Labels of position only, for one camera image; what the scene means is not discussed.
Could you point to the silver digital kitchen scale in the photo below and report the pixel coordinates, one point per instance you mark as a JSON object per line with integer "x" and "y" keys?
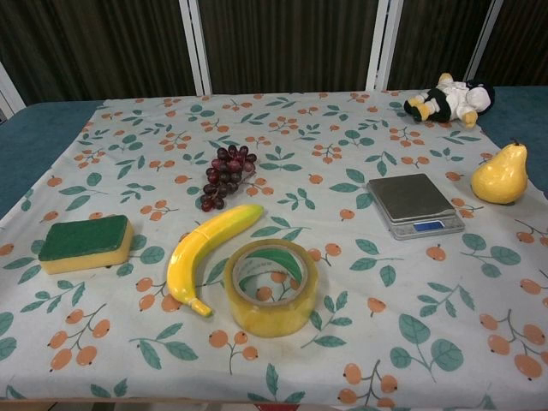
{"x": 406, "y": 198}

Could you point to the yellow pear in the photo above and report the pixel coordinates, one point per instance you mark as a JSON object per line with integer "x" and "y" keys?
{"x": 498, "y": 180}

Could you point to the dark red grape bunch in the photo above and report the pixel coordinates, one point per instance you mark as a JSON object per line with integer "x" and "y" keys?
{"x": 227, "y": 175}

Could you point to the floral printed tablecloth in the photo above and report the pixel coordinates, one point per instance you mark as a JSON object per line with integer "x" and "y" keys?
{"x": 274, "y": 274}

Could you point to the yellow banana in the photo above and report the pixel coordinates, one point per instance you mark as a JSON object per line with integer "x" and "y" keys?
{"x": 201, "y": 252}

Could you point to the clear packing tape roll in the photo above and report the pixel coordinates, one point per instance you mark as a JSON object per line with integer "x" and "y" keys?
{"x": 274, "y": 317}

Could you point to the green and yellow sponge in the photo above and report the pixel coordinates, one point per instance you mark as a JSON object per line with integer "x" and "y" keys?
{"x": 85, "y": 242}

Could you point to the black and white plush toy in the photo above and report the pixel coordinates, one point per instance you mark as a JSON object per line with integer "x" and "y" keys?
{"x": 454, "y": 102}

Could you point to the white screen frame post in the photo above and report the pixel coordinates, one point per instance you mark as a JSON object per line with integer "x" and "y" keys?
{"x": 481, "y": 40}
{"x": 379, "y": 45}
{"x": 197, "y": 47}
{"x": 10, "y": 94}

